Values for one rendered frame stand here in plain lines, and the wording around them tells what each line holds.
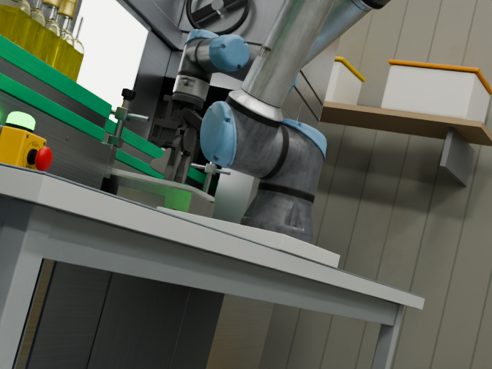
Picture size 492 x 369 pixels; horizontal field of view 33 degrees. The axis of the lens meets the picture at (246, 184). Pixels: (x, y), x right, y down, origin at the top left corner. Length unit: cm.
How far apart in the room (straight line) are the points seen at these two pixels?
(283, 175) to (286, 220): 9
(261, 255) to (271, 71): 35
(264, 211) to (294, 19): 37
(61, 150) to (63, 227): 53
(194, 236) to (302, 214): 44
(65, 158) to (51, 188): 63
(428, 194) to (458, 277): 53
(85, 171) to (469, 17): 399
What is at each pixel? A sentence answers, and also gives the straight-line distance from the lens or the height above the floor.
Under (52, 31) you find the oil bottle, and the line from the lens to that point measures 172.
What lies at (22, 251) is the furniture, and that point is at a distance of 100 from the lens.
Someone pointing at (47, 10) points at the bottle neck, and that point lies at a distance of 174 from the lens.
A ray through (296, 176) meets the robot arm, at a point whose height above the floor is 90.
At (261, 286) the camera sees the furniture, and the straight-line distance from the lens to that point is 153.
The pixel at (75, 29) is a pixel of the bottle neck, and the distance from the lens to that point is 184.
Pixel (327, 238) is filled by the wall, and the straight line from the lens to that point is 526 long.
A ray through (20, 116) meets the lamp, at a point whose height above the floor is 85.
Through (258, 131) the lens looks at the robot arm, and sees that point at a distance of 154.
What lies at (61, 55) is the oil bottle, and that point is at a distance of 176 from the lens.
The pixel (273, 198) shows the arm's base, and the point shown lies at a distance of 161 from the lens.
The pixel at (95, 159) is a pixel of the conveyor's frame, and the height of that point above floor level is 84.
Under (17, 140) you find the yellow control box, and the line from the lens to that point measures 132.
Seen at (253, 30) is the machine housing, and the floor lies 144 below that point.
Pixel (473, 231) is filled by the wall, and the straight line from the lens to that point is 500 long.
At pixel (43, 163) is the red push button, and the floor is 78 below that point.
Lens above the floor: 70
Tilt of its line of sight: 6 degrees up
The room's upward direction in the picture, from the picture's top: 14 degrees clockwise
